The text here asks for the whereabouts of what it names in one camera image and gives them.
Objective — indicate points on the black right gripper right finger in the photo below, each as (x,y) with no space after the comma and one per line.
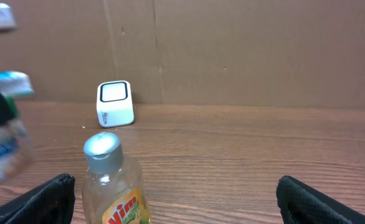
(301,204)

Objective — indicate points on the yellow Vim dish soap bottle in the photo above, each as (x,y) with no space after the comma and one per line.
(112,191)

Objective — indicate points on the green Kleenex tissue pack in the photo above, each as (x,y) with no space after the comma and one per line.
(15,146)

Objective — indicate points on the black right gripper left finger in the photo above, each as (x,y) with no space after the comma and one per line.
(51,202)

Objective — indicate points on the white barcode scanner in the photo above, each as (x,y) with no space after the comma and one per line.
(114,104)

